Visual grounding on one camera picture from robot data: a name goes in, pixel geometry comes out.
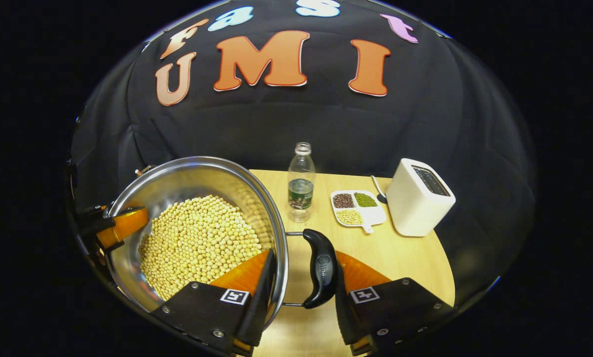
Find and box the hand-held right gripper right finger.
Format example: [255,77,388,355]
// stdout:
[335,250,453,355]

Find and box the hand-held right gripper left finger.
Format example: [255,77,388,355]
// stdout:
[150,248,277,355]

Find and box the pile of soybeans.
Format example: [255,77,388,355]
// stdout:
[137,195,263,301]

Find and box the steel pot with black handle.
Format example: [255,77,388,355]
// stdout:
[103,156,339,328]

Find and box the white divided dish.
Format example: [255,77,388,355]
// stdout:
[330,189,387,234]

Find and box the white toaster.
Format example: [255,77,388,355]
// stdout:
[386,158,457,238]

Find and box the small heap of yellow beans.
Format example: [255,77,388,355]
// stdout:
[336,209,364,226]

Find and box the clear plastic water bottle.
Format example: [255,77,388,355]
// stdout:
[287,142,317,224]

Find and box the black backdrop cloth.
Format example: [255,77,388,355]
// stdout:
[68,0,537,308]

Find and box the toaster power cord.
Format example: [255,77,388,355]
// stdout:
[370,175,389,205]

